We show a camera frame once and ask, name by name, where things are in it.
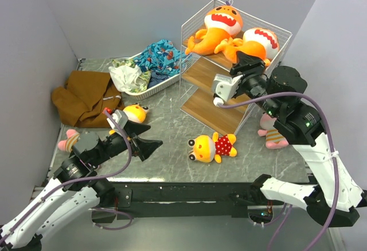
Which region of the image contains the large orange shark plush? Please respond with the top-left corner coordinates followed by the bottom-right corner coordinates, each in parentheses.
top-left (185, 1), bottom-right (243, 56)

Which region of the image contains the pink frog plush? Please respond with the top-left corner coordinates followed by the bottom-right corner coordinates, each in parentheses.
top-left (257, 113), bottom-right (289, 150)
top-left (57, 129), bottom-right (80, 153)

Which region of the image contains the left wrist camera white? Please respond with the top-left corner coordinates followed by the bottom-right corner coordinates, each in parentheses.
top-left (103, 108), bottom-right (128, 130)

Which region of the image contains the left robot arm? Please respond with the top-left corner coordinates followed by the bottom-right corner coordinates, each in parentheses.
top-left (1, 122), bottom-right (163, 250)

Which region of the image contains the blue patterned cloth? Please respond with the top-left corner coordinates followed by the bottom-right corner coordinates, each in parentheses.
top-left (133, 39), bottom-right (190, 89)

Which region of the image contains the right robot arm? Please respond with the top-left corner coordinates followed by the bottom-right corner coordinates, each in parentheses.
top-left (230, 52), bottom-right (366, 228)

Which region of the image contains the white wire wooden shelf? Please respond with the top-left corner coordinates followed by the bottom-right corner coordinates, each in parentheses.
top-left (180, 0), bottom-right (292, 134)

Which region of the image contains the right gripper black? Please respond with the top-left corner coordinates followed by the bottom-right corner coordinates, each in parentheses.
top-left (230, 49), bottom-right (281, 117)

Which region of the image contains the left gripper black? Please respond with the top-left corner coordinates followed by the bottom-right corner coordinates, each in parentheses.
top-left (91, 119), bottom-right (163, 166)

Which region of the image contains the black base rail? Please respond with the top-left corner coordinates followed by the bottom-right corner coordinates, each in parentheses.
top-left (99, 182), bottom-right (283, 218)

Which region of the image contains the pink frog plush left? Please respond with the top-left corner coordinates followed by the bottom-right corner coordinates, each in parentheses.
top-left (57, 129), bottom-right (80, 153)

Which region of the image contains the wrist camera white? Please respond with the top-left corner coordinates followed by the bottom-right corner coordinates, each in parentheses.
top-left (103, 108), bottom-right (128, 130)
top-left (211, 74), bottom-right (243, 107)

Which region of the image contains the brown garment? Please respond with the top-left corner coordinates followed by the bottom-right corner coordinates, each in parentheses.
top-left (51, 70), bottom-right (125, 128)

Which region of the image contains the white laundry basket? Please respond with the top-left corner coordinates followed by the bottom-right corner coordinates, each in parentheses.
top-left (125, 56), bottom-right (197, 101)

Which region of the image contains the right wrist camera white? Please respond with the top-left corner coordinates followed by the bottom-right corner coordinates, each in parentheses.
top-left (211, 74), bottom-right (243, 107)

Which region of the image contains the yellow frog plush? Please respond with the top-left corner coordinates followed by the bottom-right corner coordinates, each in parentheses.
top-left (122, 103), bottom-right (149, 124)
top-left (188, 132), bottom-right (237, 163)

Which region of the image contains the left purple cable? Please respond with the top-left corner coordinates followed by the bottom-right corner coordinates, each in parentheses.
top-left (0, 110), bottom-right (132, 243)

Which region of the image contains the pink frog plush right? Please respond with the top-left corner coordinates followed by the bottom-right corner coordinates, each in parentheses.
top-left (257, 113), bottom-right (289, 150)

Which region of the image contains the white green cloth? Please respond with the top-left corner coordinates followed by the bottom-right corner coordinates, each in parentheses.
top-left (108, 58), bottom-right (151, 93)

